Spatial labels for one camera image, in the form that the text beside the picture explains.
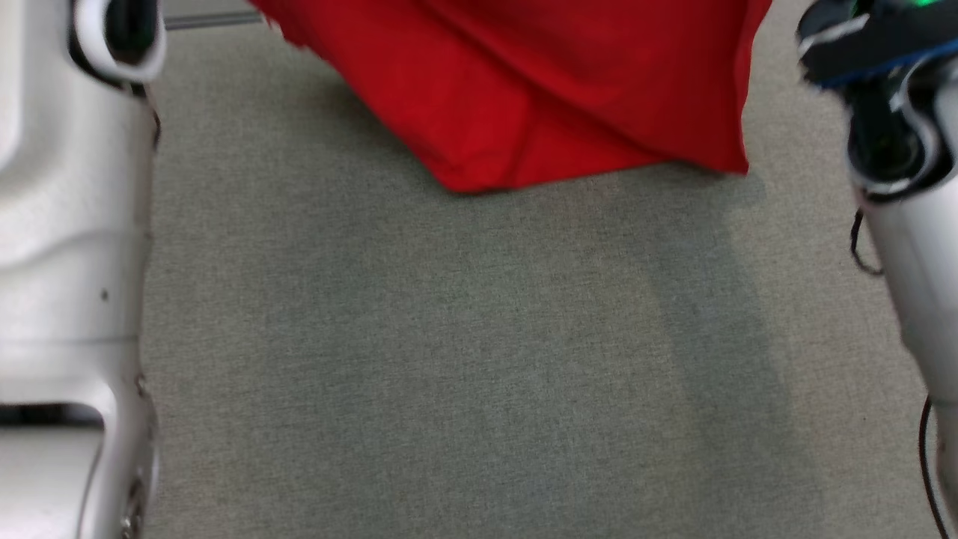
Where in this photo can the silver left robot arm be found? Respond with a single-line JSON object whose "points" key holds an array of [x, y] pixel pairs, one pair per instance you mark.
{"points": [[60, 224]]}

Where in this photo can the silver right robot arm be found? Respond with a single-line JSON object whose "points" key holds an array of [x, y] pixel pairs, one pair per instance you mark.
{"points": [[920, 262]]}

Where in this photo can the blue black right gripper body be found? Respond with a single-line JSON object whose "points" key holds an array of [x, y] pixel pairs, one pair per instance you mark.
{"points": [[868, 45]]}

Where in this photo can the red jersey with white stripes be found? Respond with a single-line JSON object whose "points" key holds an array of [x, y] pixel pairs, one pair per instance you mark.
{"points": [[524, 90]]}

